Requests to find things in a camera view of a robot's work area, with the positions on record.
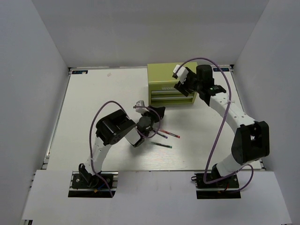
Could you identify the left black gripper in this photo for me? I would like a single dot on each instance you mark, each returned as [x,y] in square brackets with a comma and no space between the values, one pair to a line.
[160,110]

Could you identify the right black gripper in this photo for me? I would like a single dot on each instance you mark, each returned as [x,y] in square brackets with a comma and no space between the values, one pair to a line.
[182,88]

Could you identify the green metal drawer chest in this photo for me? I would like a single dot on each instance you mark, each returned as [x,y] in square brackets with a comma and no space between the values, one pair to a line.
[160,77]

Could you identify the chest drawer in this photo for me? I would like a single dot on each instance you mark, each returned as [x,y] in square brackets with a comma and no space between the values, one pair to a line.
[165,92]

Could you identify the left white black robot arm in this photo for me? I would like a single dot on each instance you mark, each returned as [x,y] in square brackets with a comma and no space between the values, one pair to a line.
[110,130]

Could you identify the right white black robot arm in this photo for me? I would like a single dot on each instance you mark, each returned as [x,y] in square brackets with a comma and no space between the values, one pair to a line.
[251,138]

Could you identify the red gel pen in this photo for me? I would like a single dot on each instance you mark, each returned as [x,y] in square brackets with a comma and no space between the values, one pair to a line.
[169,133]

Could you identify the purple gel pen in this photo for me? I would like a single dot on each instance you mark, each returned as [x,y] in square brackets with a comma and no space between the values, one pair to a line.
[162,135]

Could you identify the green gel pen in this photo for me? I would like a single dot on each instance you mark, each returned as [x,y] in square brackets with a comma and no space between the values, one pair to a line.
[162,145]

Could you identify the right blue table label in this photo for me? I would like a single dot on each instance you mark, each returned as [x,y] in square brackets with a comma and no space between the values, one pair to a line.
[224,69]

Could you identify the blue table label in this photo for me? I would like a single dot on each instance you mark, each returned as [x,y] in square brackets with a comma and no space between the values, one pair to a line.
[79,72]
[224,69]

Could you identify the left blue table label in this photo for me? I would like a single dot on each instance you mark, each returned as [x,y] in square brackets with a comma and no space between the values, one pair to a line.
[79,72]

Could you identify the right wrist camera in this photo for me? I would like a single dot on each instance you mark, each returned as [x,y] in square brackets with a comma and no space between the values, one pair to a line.
[180,73]

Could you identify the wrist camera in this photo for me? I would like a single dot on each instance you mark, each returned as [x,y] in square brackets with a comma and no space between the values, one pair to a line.
[180,73]
[140,107]

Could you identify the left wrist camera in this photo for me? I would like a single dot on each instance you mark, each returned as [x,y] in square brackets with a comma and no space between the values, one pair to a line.
[140,107]

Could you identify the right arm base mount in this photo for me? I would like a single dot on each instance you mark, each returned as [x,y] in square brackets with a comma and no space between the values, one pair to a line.
[224,189]

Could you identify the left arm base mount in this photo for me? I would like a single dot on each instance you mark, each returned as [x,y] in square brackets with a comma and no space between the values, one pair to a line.
[97,189]

